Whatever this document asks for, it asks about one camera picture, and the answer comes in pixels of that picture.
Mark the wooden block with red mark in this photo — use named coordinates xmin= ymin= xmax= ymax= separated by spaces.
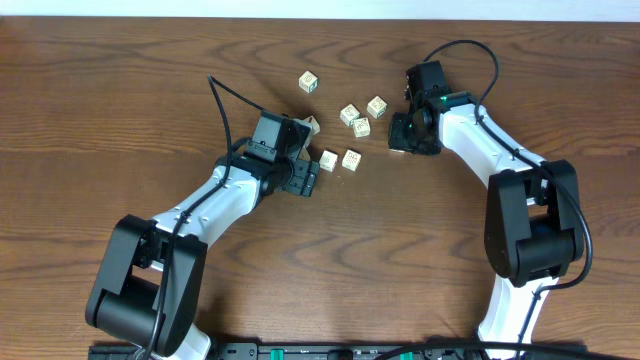
xmin=304 ymin=116 xmax=320 ymax=147

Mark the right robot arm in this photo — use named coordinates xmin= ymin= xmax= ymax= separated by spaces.
xmin=389 ymin=87 xmax=584 ymax=344

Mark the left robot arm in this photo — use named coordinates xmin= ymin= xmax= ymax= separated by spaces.
xmin=85 ymin=147 xmax=320 ymax=359

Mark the wooden block green edge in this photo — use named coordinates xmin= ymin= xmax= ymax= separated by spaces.
xmin=367 ymin=96 xmax=388 ymax=119

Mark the wooden block with teal side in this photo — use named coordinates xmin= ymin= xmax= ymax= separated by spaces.
xmin=298 ymin=71 xmax=319 ymax=94

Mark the right black cable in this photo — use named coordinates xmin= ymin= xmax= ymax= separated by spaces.
xmin=372 ymin=39 xmax=595 ymax=360

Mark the black cable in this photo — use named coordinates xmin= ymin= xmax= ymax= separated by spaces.
xmin=372 ymin=39 xmax=595 ymax=360
xmin=134 ymin=73 xmax=269 ymax=360

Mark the left black cable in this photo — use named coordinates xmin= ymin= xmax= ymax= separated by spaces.
xmin=134 ymin=73 xmax=269 ymax=360

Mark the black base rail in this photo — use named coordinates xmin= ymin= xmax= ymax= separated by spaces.
xmin=87 ymin=340 xmax=591 ymax=360

